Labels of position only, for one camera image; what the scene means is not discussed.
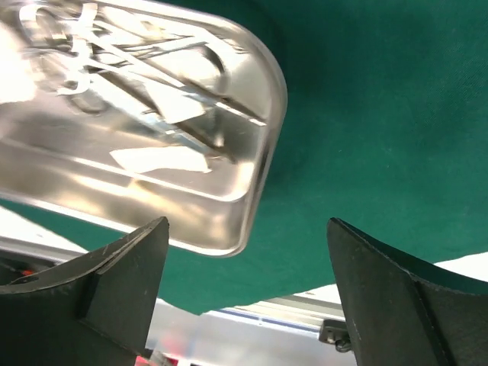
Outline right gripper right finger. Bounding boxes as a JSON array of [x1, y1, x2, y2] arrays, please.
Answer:
[[326, 218, 487, 365]]

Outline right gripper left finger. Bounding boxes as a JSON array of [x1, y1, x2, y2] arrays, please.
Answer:
[[1, 217, 169, 365]]

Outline white paper strip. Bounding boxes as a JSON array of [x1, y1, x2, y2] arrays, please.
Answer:
[[144, 83, 205, 124], [110, 146, 211, 174]]

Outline green surgical drape cloth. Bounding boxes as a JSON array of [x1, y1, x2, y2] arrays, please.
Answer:
[[0, 0, 488, 316]]

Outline stainless steel tray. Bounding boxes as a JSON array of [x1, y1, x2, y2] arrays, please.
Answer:
[[1, 1, 287, 257]]

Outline top steel scissors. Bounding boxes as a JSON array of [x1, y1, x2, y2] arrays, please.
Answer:
[[17, 2, 265, 155]]

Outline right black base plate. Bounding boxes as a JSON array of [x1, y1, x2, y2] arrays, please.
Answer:
[[318, 319, 352, 353]]

